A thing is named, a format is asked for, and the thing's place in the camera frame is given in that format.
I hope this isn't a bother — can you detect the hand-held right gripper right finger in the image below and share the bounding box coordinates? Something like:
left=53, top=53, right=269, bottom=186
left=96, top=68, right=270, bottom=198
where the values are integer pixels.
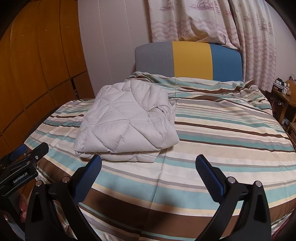
left=195, top=154, right=271, bottom=241

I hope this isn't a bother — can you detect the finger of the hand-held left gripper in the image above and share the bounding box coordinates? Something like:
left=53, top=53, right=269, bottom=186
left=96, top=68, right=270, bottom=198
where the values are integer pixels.
left=0, top=145, right=27, bottom=166
left=24, top=142, right=49, bottom=163

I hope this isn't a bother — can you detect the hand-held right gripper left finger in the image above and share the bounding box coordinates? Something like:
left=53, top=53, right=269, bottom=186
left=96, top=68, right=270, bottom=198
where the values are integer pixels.
left=25, top=155, right=102, bottom=241

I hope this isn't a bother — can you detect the light grey quilted jacket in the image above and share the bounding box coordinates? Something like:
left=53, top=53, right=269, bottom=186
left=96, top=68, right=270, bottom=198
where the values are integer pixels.
left=74, top=79, right=180, bottom=163

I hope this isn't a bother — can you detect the person's left hand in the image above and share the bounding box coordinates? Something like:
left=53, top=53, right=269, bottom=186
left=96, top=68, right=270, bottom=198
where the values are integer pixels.
left=18, top=193, right=30, bottom=220

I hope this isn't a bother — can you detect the striped bed cover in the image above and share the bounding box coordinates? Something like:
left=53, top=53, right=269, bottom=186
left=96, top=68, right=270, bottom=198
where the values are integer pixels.
left=23, top=71, right=296, bottom=241

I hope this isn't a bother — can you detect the wooden wardrobe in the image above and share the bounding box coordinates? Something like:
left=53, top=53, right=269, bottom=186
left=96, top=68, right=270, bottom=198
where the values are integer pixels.
left=0, top=0, right=95, bottom=158

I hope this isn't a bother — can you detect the wooden desk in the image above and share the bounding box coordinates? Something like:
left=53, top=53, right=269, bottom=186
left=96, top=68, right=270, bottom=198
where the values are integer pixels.
left=269, top=88, right=296, bottom=126

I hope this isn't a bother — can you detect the small box on desk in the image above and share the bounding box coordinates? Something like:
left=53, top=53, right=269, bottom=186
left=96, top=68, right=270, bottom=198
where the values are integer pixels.
left=273, top=79, right=286, bottom=92

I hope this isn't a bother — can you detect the grey yellow blue headboard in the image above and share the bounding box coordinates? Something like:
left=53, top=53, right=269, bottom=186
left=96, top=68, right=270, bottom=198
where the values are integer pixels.
left=135, top=41, right=243, bottom=82

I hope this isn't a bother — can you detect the wooden panel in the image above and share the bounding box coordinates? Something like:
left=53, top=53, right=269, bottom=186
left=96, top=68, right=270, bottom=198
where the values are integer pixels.
left=285, top=80, right=296, bottom=93

